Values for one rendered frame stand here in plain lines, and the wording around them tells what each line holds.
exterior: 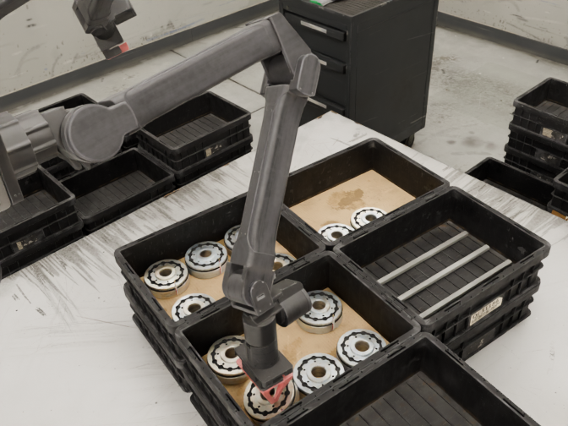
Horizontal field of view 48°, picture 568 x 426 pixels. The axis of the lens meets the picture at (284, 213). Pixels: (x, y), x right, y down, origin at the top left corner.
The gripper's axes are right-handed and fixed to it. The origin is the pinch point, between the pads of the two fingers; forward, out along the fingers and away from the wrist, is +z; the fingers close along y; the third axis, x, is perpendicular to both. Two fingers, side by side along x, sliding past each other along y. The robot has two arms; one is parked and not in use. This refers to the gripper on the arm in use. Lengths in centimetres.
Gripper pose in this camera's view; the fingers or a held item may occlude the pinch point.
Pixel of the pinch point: (266, 390)
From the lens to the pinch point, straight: 124.4
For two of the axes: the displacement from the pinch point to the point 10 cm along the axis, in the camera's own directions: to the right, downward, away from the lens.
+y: -5.6, -4.5, 7.0
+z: 0.5, 8.2, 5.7
